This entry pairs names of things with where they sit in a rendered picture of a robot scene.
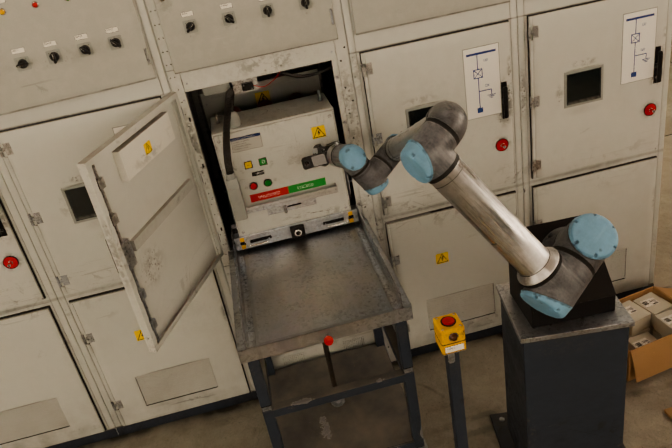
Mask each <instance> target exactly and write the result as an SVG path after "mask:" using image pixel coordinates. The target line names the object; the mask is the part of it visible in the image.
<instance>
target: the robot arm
mask: <svg viewBox="0 0 672 448"><path fill-rule="evenodd" d="M467 125H468V119H467V115H466V113H465V111H464V109H463V108H462V107H461V106H460V105H458V104H457V103H455V102H451V101H443V102H439V103H437V104H436V105H434V106H433V107H431V108H430V109H429V111H428V112H427V115H426V117H425V118H423V119H422V120H420V121H418V122H417V123H415V124H414V125H412V126H411V127H409V128H407V129H406V130H404V131H403V132H401V133H400V134H391V135H390V136H389V137H388V138H387V139H386V141H385V142H384V143H383V144H382V146H381V147H380V148H379V149H378V151H377V152H376V153H375V154H374V156H373V157H372V158H371V159H370V160H369V159H368V158H367V157H366V154H365V152H364V150H363V149H362V148H361V147H359V146H358V145H355V144H340V142H338V141H334V142H331V143H329V144H326V146H322V145H321V144H316V145H315V146H314V147H313V152H312V154H313V155H310V156H307V157H303V158H302V160H301V162H302V165H303V168H304V169H305V170H307V169H310V168H314V167H318V166H327V165H329V164H330V165H332V166H333V167H338V168H343V169H344V170H345V171H346V172H347V173H348V174H349V175H350V176H351V177H352V178H353V179H354V180H355V181H356V182H357V183H358V184H359V185H360V186H361V187H362V188H363V190H364V191H366V192H367V193H368V194H369V195H376V194H378V193H380V192H381V191H383V190H384V189H385V188H386V187H387V185H388V183H389V179H388V178H387V177H388V176H389V174H390V173H391V172H392V171H393V169H394V168H395V167H396V166H397V164H398V163H399V162H400V161H401V162H402V165H403V166H404V168H405V169H406V171H407V172H408V173H409V174H410V175H411V176H412V177H413V178H415V179H416V180H417V181H419V182H421V183H429V184H431V185H433V186H434V187H435V188H436V189H437V190H438V191H439V192H440V193H441V194H442V195H443V196H444V197H445V198H446V199H447V201H448V202H449V203H450V204H451V205H452V206H453V207H454V208H455V209H456V210H457V211H458V212H459V213H460V214H461V215H462V216H463V217H464V218H465V219H466V220H467V221H468V222H469V223H470V224H471V225H472V226H473V227H474V228H475V229H476V230H477V231H478V232H479V233H480V234H481V235H482V236H483V237H484V238H485V239H486V240H487V241H488V242H489V243H490V244H491V245H492V246H493V247H494V248H495V249H496V250H497V251H498V252H499V253H500V254H501V255H502V256H503V257H504V258H505V259H506V260H507V261H508V262H509V263H510V264H511V265H512V266H513V267H514V268H515V269H516V270H517V271H518V272H517V279H518V281H519V283H520V284H521V285H522V286H523V287H524V288H523V289H522V290H521V293H520V296H521V298H522V299H523V300H524V301H525V302H526V303H528V304H529V305H530V306H531V307H533V308H534V309H536V310H538V311H540V312H542V313H544V314H546V315H548V316H551V317H554V318H564V317H565V316H566V315H567V314H568V313H569V312H570V310H571V309H573V306H574V305H575V303H576V302H577V300H578V299H579V297H580V296H581V294H582V293H583V291H584V290H585V288H586V287H587V285H588V284H589V282H590V281H591V279H592V278H593V276H594V275H595V273H596V272H597V270H598V269H599V267H600V266H601V264H602V263H603V261H604V260H605V259H606V258H608V257H610V256H611V255H612V254H613V253H614V251H615V250H616V248H617V245H618V234H617V231H616V229H615V227H614V226H613V224H612V223H611V222H610V221H609V220H608V219H606V218H605V217H603V216H601V215H598V214H594V213H586V214H583V215H580V216H578V217H576V218H574V219H573V220H572V221H571V222H570V223H569V224H568V225H567V226H565V227H559V228H557V229H554V230H553V231H551V232H550V233H549V234H548V235H547V236H546V237H545V238H544V240H543V242H542V243H541V242H540V241H539V240H538V239H537V238H536V237H535V236H534V235H533V234H532V233H531V232H530V231H529V230H528V229H527V228H526V227H525V226H524V225H523V223H522V222H521V221H520V220H519V219H518V218H517V217H516V216H515V215H514V214H513V213H512V212H511V211H510V210H509V209H508V208H507V207H506V206H505V205H504V204H503V202H502V201H501V200H500V199H499V198H498V197H497V196H496V195H495V194H494V193H493V192H492V191H491V190H490V189H489V188H488V187H487V186H486V185H485V184H484V183H483V181H482V180H481V179H480V178H479V177H478V176H477V175H476V174H475V173H474V172H473V171H472V170H471V169H470V168H469V167H468V166H467V165H466V164H465V163H464V162H463V160H462V159H461V158H460V156H459V155H458V154H457V153H456V152H455V151H454V149H455V148H456V147H457V145H458V144H459V143H460V141H461V140H462V138H463V137H464V135H465V132H466V130H467ZM335 142H336V143H335Z"/></svg>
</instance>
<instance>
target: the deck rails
mask: <svg viewBox="0 0 672 448"><path fill-rule="evenodd" d="M356 207H357V206H356ZM357 211H358V217H359V221H357V222H353V225H354V228H355V230H356V232H357V234H358V236H359V238H360V240H361V243H362V245H363V247H364V249H365V251H366V253H367V255H368V258H369V260H370V262H371V264H372V266H373V268H374V270H375V273H376V275H377V277H378V279H379V281H380V283H381V285H382V288H383V290H384V292H385V294H386V296H387V298H388V300H389V303H390V305H391V307H392V309H393V311H395V310H399V309H403V308H404V306H403V304H402V298H401V292H400V290H399V288H398V286H397V284H396V282H395V280H394V278H393V276H392V274H391V272H390V270H389V268H388V266H387V264H386V262H385V261H384V259H383V257H382V255H381V253H380V251H379V249H378V247H377V245H376V243H375V241H374V239H373V237H372V235H371V233H370V231H369V229H368V227H367V225H366V223H365V221H364V219H363V217H362V215H361V213H360V211H359V209H358V207H357ZM232 244H233V253H234V263H235V273H236V283H237V292H238V302H239V312H240V322H241V331H242V336H243V340H244V347H245V350H246V349H250V348H254V347H256V339H255V332H254V324H253V316H252V309H251V301H250V294H249V286H248V279H247V271H246V263H245V256H244V250H240V251H237V249H236V247H235V244H234V240H233V237H232ZM398 292H399V293H398ZM399 294H400V295H399Z"/></svg>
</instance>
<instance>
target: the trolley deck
mask: <svg viewBox="0 0 672 448"><path fill-rule="evenodd" d="M364 221H365V223H366V225H367V227H368V229H369V231H370V233H371V235H372V237H373V239H374V241H375V243H376V245H377V247H378V249H379V251H380V253H381V255H382V257H383V259H384V261H385V262H386V264H387V266H388V268H389V270H390V272H391V274H392V276H393V278H394V280H395V282H396V284H397V286H398V288H399V290H400V292H401V298H402V304H403V306H404V308H403V309H399V310H395V311H393V309H392V307H391V305H390V303H389V300H388V298H387V296H386V294H385V292H384V290H383V288H382V285H381V283H380V281H379V279H378V277H377V275H376V273H375V270H374V268H373V266H372V264H371V262H370V260H369V258H368V255H367V253H366V251H365V249H364V247H363V245H362V243H361V240H360V238H359V236H358V234H357V232H356V230H355V228H354V225H353V223H349V224H345V225H341V226H337V227H333V228H329V229H325V230H321V231H317V232H312V233H308V234H306V235H305V236H302V237H298V238H294V239H293V238H288V239H284V240H280V241H276V242H272V243H268V244H264V245H260V246H256V247H252V248H248V249H244V256H245V263H246V271H247V279H248V286H249V294H250V301H251V309H252V316H253V324H254V332H255V339H256V347H254V348H250V349H246V350H245V347H244V340H243V336H242V331H241V322H240V312H239V302H238V292H237V283H236V273H235V263H234V253H233V251H230V252H229V251H228V256H229V267H230V278H231V290H232V301H233V312H234V323H235V335H236V346H237V353H238V356H239V359H240V363H241V364H244V363H248V362H251V361H255V360H259V359H263V358H267V357H270V356H274V355H278V354H282V353H286V352H289V351H293V350H297V349H301V348H305V347H308V346H312V345H316V344H320V343H323V342H324V338H325V337H326V334H328V335H329V336H332V337H333V340H335V339H339V338H342V337H346V336H350V335H354V334H358V333H361V332H365V331H369V330H373V329H377V328H380V327H384V326H388V325H392V324H396V323H399V322H403V321H407V320H411V319H413V312H412V305H411V303H410V301H409V299H408V297H407V295H406V293H405V292H404V290H403V288H402V286H401V284H400V282H399V280H398V278H397V276H396V274H395V272H394V270H393V268H392V266H391V264H390V262H389V261H388V259H387V257H386V255H385V253H384V251H383V249H382V247H381V245H380V243H379V241H378V239H377V237H376V235H375V233H374V231H373V230H372V228H371V226H370V224H369V222H368V220H367V218H364Z"/></svg>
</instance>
